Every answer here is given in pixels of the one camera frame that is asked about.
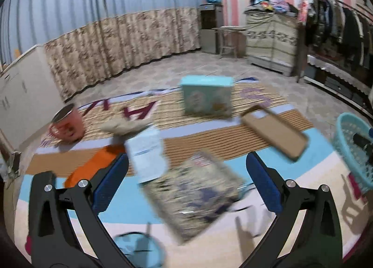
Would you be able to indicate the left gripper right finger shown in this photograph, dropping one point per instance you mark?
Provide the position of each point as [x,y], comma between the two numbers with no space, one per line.
[319,241]

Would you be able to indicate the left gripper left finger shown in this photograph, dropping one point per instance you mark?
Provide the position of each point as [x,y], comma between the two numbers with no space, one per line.
[54,242]

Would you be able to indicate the orange cloth pouch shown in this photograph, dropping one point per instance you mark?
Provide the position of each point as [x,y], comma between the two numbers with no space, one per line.
[100,160]

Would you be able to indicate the teal plastic laundry basket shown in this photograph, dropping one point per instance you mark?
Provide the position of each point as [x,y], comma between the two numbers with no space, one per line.
[358,161]

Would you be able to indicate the brown phone case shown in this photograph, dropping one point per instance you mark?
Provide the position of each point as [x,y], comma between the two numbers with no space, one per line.
[278,132]

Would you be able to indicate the clothes rack with garments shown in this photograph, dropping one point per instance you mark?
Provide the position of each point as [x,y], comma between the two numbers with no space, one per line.
[337,45]

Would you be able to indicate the pink cartoon mug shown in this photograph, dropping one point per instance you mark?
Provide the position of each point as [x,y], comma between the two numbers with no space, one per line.
[67,124]

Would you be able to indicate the patterned snack packet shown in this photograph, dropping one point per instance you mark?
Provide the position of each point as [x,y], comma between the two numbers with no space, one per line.
[191,196]

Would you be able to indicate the white printed paper card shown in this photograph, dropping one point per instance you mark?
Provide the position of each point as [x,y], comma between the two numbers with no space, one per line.
[146,154]

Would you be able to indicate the beige crumpled cloth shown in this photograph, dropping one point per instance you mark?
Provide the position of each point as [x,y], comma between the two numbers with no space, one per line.
[122,126]

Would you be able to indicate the cloth covered cabinet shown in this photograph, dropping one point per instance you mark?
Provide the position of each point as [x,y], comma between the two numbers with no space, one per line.
[271,41]

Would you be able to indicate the colourful cartoon blanket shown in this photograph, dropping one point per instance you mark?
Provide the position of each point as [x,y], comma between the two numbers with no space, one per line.
[233,236]

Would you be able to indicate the white cabinet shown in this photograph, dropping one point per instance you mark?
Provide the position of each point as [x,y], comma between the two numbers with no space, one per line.
[29,98]

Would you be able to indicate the teal cardboard box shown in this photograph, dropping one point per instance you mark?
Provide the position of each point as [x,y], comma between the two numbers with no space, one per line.
[207,95]

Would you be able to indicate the small metal stool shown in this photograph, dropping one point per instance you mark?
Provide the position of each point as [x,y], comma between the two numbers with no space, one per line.
[232,41]

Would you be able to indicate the pile of folded clothes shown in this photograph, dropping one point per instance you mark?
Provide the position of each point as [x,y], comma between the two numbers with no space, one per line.
[279,6]

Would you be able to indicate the silver water dispenser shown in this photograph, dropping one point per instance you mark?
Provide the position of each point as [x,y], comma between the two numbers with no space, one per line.
[211,18]

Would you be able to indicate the blue floral curtain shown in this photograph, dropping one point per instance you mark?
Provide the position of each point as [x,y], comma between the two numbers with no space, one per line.
[89,41]

